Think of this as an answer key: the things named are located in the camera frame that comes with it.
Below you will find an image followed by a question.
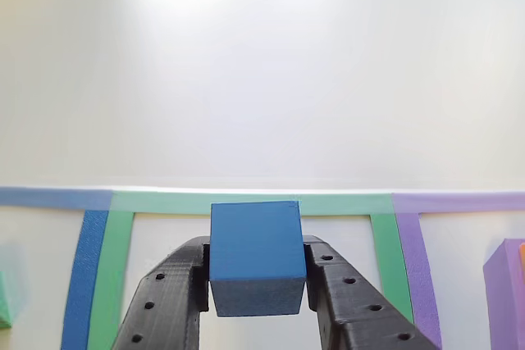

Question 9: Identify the small blue cube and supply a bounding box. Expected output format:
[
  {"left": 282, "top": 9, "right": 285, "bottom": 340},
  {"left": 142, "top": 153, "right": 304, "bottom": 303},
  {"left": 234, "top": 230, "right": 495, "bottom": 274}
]
[{"left": 208, "top": 200, "right": 308, "bottom": 318}]

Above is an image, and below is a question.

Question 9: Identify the large purple cube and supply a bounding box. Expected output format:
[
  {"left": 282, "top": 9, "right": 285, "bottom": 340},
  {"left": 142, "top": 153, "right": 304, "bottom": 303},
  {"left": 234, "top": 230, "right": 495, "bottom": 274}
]
[{"left": 482, "top": 237, "right": 525, "bottom": 350}]

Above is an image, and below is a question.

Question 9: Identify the medium green cube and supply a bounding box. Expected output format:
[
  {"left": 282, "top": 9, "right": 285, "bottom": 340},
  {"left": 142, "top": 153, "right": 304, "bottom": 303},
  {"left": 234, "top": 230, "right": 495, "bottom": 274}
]
[{"left": 0, "top": 270, "right": 14, "bottom": 330}]

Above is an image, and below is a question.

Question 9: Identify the green square tape frame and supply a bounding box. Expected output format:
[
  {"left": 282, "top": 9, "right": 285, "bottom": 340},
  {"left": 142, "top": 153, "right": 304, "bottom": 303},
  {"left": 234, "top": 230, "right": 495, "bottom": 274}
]
[{"left": 85, "top": 189, "right": 415, "bottom": 350}]

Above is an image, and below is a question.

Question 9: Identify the purple square tape frame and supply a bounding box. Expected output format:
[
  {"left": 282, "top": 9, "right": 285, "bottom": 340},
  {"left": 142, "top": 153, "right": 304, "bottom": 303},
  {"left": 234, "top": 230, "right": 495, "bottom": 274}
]
[{"left": 391, "top": 191, "right": 525, "bottom": 350}]

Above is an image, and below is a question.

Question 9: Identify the blue square tape frame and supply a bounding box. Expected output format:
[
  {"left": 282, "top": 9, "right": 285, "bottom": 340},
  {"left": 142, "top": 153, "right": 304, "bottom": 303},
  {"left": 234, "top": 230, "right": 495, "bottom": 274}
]
[{"left": 0, "top": 186, "right": 114, "bottom": 350}]

